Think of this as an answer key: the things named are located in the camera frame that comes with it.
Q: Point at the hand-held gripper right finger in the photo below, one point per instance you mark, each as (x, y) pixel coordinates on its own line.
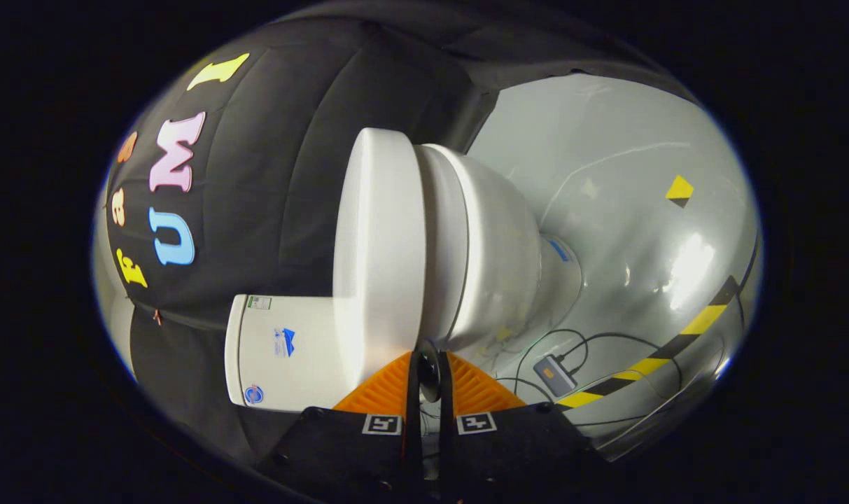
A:
(444, 392)

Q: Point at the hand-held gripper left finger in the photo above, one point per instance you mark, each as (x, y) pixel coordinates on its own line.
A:
(413, 392)

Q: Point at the white toilet tank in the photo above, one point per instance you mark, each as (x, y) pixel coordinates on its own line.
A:
(291, 350)

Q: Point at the black backdrop cloth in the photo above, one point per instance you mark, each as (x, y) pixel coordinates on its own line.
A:
(277, 140)

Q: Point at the yellow black hazard tape strip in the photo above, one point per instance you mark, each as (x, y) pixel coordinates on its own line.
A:
(676, 339)

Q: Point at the small grey device box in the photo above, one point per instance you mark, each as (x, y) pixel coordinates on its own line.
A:
(554, 374)

